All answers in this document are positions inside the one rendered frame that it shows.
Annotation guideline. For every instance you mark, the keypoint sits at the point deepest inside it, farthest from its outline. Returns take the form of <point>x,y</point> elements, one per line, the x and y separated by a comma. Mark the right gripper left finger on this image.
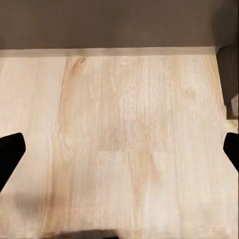
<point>12,148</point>

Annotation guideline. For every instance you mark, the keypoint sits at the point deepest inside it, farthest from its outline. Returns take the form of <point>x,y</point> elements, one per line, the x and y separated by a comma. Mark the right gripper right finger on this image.
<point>231,148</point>

